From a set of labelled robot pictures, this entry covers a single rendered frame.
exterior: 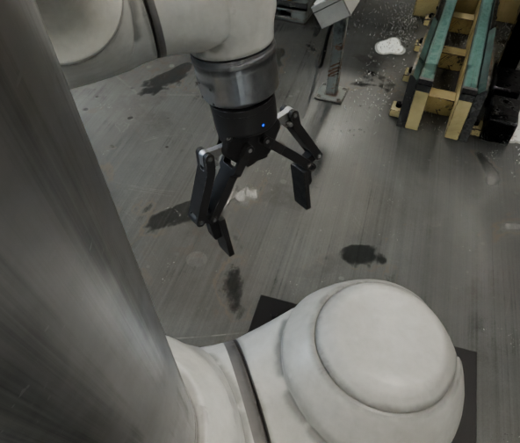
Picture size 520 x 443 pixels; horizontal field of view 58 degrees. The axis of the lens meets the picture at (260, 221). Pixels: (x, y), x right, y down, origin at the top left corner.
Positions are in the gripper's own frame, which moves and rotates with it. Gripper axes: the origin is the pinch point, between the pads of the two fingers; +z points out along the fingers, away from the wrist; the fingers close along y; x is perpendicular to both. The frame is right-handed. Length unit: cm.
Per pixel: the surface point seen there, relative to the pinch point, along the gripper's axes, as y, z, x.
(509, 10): -113, 15, -37
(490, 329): -23.9, 23.3, 24.1
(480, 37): -79, 7, -22
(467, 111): -58, 12, -8
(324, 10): -39, -10, -32
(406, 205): -33.1, 19.6, -2.3
